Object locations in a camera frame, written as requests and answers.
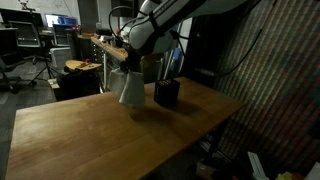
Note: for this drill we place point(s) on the dark swivel chair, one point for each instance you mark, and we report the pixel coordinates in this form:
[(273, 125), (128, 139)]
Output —
[(8, 75)]

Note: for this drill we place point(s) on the blue board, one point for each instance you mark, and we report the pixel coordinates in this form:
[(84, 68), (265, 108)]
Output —
[(175, 63)]

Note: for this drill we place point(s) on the white plastic strip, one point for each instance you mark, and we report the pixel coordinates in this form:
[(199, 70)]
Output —
[(257, 165)]

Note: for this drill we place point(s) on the white paper sheet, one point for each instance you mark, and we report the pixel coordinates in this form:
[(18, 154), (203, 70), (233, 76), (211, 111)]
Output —
[(314, 172)]

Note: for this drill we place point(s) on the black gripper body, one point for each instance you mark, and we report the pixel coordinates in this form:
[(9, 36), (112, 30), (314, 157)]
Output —
[(131, 61)]

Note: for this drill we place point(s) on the white knitted towel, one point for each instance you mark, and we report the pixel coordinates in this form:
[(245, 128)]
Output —
[(131, 90)]

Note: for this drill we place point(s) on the dark wall mounted panel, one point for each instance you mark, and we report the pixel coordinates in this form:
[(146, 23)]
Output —
[(121, 8)]

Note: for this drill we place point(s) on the mesh back office chair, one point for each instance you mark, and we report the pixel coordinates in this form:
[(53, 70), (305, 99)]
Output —
[(26, 35)]

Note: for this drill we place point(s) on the small cardboard box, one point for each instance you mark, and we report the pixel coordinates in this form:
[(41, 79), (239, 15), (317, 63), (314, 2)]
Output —
[(205, 170)]

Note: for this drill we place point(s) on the grey office chair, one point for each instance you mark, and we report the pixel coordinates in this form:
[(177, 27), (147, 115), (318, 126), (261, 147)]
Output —
[(62, 35)]

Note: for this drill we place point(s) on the wooden workbench with drawers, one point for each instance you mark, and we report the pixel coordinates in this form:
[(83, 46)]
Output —
[(106, 56)]

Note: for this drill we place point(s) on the black bag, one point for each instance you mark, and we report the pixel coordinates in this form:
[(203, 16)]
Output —
[(78, 85)]

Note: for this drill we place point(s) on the black tripod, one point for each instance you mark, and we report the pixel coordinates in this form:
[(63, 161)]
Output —
[(43, 75)]

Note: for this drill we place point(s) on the lit computer monitor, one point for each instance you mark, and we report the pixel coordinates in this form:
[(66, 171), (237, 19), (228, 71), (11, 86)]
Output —
[(60, 20)]

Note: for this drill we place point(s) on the round wooden stool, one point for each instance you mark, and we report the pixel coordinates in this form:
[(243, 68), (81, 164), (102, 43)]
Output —
[(83, 64)]

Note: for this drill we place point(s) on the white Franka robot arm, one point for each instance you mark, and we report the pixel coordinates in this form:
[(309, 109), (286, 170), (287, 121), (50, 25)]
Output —
[(166, 23)]

